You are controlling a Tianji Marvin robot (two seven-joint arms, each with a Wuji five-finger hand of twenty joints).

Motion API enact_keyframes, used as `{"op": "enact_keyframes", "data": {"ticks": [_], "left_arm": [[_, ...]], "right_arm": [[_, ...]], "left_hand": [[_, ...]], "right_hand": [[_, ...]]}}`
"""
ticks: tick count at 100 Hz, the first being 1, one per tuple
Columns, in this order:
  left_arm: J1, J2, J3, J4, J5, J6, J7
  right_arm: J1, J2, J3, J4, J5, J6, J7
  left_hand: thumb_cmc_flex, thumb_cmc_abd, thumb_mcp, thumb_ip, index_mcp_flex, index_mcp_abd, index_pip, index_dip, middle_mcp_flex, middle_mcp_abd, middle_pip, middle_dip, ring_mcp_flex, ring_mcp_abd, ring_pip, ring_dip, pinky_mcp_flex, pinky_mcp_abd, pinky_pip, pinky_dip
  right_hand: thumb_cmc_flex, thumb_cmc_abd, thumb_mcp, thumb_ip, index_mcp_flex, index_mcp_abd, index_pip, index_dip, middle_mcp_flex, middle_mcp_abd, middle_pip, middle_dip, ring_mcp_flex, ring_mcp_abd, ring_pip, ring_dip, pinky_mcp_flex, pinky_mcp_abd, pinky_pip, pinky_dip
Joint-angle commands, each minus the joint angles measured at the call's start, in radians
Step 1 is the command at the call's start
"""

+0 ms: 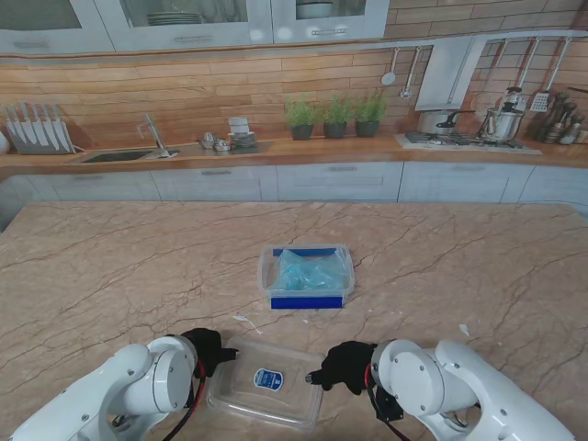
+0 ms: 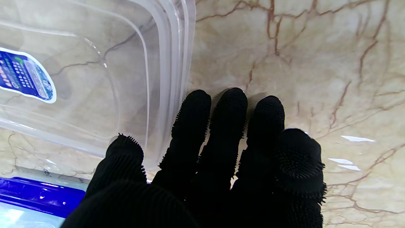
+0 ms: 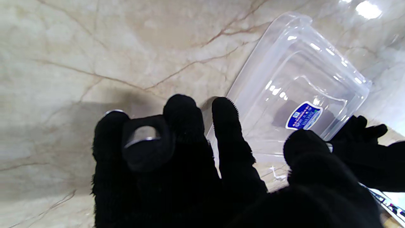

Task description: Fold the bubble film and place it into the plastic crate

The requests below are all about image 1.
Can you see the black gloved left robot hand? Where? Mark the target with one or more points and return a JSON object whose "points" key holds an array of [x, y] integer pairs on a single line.
{"points": [[209, 349]]}

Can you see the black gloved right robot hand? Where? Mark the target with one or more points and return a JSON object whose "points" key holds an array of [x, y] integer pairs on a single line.
{"points": [[349, 367]]}

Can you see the clear plastic lid blue label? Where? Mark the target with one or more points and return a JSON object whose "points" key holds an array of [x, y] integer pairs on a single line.
{"points": [[266, 390]]}

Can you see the clear plastic crate blue latches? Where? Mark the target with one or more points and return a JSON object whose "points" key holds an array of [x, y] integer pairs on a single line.
{"points": [[308, 303]]}

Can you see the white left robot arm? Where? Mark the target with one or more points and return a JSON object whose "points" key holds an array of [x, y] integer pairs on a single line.
{"points": [[115, 395]]}

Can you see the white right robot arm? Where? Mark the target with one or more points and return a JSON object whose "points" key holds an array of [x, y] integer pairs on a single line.
{"points": [[459, 390]]}

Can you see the printed kitchen backdrop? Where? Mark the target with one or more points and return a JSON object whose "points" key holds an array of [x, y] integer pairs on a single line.
{"points": [[184, 92]]}

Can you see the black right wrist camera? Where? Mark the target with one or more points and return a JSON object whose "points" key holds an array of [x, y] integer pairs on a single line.
{"points": [[388, 406]]}

